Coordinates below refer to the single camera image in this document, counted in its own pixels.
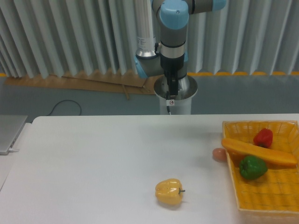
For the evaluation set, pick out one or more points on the green bell pepper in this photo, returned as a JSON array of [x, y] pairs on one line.
[[252, 167]]

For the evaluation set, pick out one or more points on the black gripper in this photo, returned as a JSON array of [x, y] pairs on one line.
[[171, 66]]

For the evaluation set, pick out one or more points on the yellow woven basket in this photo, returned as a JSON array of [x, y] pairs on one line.
[[277, 191]]

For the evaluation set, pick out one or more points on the brown cardboard sheet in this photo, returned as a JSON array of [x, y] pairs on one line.
[[128, 84]]

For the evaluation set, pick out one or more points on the yellow bell pepper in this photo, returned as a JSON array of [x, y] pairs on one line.
[[169, 191]]

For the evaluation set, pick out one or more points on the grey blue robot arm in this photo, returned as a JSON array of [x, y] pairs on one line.
[[161, 43]]

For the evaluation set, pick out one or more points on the brown egg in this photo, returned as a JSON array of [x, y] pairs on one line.
[[219, 154]]

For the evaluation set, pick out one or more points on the silver laptop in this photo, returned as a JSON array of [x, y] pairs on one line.
[[10, 128]]

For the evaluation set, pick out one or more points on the red bell pepper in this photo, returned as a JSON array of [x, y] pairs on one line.
[[264, 138]]

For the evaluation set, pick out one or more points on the white plug adapter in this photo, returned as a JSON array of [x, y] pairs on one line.
[[12, 150]]

